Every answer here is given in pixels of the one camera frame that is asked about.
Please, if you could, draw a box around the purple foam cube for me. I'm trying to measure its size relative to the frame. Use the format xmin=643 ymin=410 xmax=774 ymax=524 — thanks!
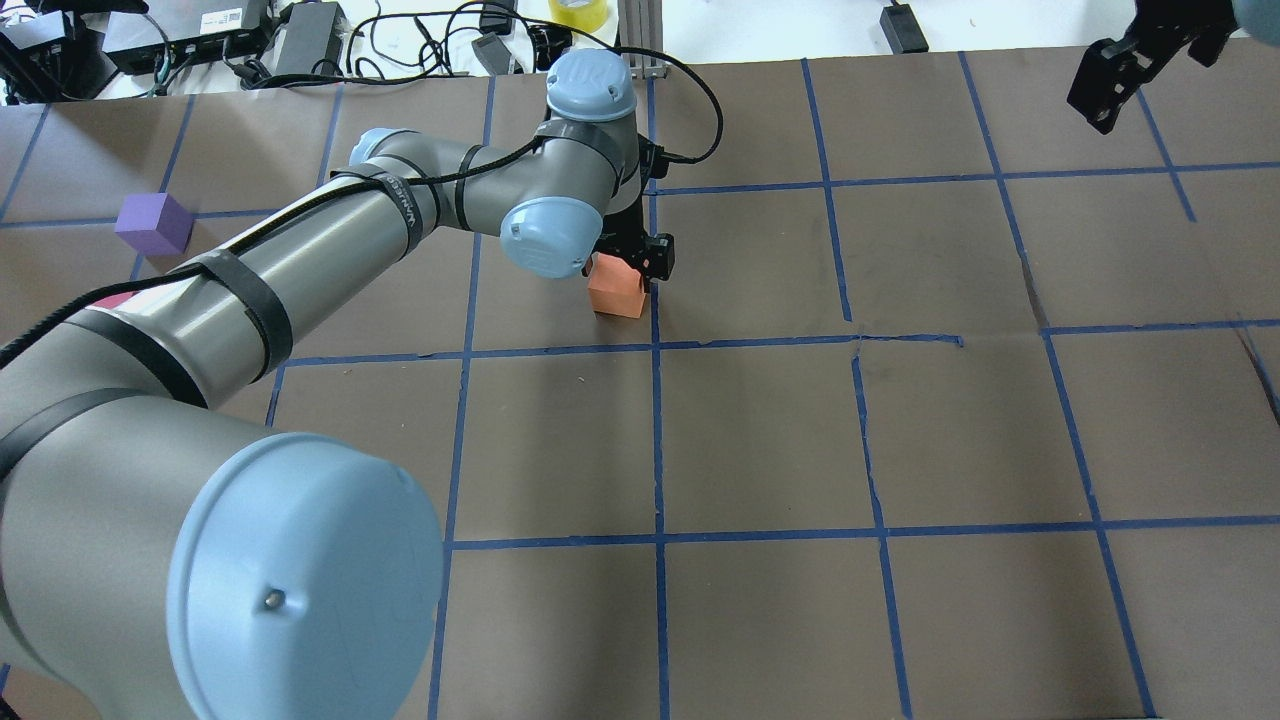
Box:
xmin=113 ymin=193 xmax=195 ymax=256

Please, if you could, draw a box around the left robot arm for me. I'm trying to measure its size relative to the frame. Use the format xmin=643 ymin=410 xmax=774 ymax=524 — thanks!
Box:
xmin=3 ymin=47 xmax=672 ymax=719

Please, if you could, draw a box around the yellow tape roll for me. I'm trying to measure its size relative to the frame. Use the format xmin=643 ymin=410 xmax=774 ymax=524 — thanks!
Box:
xmin=548 ymin=0 xmax=609 ymax=33

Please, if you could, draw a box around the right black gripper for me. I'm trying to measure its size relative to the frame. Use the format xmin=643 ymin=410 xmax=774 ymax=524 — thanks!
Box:
xmin=1066 ymin=1 xmax=1240 ymax=135

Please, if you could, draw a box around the black power adapter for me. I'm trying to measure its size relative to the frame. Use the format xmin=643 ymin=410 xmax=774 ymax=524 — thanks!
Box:
xmin=273 ymin=1 xmax=346 ymax=76

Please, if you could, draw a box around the orange foam cube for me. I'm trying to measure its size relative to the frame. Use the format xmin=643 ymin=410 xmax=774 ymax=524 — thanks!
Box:
xmin=588 ymin=252 xmax=648 ymax=319

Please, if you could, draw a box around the aluminium frame post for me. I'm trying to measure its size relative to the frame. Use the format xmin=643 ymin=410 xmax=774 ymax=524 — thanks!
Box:
xmin=616 ymin=0 xmax=668 ymax=79

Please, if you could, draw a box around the small black adapter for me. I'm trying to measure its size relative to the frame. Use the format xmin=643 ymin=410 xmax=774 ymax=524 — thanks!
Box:
xmin=879 ymin=1 xmax=931 ymax=55

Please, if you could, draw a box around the red foam cube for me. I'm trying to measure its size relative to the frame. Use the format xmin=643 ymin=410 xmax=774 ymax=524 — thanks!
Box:
xmin=92 ymin=291 xmax=136 ymax=309

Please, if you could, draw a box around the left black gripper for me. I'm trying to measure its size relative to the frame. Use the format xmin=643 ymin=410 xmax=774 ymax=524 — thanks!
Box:
xmin=593 ymin=140 xmax=676 ymax=282

